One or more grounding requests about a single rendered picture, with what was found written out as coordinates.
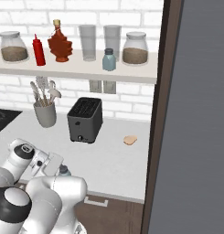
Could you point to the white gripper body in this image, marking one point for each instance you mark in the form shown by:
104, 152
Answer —
53, 164

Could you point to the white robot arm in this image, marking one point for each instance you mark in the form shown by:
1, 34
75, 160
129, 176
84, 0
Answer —
52, 198

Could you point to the blue-grey shaker with dark lid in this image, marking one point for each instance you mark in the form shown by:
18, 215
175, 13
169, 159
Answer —
65, 172
109, 61

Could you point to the red condiment bottle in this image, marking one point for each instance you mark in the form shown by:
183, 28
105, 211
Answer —
39, 51

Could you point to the leaf-shaped brown syrup bottle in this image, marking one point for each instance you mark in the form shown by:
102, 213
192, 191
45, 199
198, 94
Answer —
60, 44

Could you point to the grey cabinet door brown edge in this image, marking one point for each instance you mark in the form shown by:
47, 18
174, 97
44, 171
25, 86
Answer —
195, 122

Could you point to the grey utensil pot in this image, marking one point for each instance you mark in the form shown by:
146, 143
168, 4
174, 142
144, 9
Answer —
45, 115

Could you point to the black toaster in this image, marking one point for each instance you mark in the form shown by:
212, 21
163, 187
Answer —
84, 123

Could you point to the black hob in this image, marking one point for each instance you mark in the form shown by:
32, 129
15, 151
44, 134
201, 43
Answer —
3, 119

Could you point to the pale ladle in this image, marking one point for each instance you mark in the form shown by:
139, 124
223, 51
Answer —
54, 93

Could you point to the pale wooden spoon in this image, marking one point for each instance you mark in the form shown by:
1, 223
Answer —
35, 91

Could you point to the slice of bread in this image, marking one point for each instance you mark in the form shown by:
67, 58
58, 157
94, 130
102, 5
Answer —
130, 140

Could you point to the pale slotted spatula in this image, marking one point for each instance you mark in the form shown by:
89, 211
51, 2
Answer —
42, 83

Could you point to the brown drawer front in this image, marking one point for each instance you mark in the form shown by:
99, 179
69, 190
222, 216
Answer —
116, 216

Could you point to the glass jar with brown contents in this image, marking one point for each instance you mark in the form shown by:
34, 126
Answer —
135, 51
14, 48

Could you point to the clear drinking glass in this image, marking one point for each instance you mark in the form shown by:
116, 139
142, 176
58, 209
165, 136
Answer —
112, 38
87, 42

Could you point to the grey wall outlet plate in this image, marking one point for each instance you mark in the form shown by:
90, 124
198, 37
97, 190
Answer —
95, 86
110, 87

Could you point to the white wall shelf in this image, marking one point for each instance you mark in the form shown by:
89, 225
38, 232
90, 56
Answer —
76, 71

